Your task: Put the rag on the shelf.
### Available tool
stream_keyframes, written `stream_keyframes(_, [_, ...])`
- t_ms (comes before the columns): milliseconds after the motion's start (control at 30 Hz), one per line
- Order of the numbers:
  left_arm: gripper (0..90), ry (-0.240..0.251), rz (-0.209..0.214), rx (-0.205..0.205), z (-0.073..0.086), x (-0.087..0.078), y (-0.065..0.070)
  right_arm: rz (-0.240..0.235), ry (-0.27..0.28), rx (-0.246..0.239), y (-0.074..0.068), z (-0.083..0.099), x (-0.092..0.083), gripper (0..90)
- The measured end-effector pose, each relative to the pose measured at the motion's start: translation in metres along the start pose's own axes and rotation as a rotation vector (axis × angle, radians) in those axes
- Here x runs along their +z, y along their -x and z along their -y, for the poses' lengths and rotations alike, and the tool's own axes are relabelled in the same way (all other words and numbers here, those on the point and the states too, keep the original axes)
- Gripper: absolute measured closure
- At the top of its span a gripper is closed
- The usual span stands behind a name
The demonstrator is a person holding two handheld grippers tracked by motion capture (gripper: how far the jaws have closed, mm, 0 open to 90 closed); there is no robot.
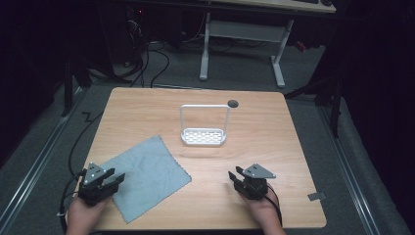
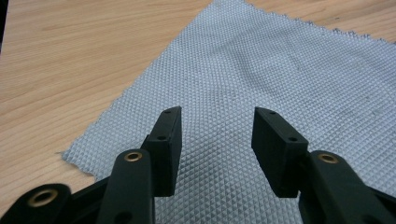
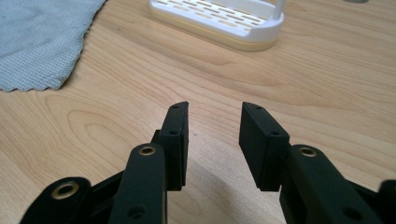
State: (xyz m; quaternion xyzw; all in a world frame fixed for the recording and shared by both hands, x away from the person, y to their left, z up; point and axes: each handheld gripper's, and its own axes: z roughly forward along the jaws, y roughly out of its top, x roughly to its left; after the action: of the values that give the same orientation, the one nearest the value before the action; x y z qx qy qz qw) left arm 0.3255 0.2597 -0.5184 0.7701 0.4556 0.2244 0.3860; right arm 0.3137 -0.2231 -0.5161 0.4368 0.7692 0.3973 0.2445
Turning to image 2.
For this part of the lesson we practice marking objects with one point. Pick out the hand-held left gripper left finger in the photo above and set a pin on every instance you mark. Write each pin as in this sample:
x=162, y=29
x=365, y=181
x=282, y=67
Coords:
x=165, y=149

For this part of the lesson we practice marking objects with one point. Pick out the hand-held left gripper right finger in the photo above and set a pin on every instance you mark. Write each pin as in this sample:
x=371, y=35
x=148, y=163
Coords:
x=280, y=155

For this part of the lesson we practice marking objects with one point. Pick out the grey textured cloth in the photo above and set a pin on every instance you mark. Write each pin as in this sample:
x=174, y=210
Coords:
x=249, y=77

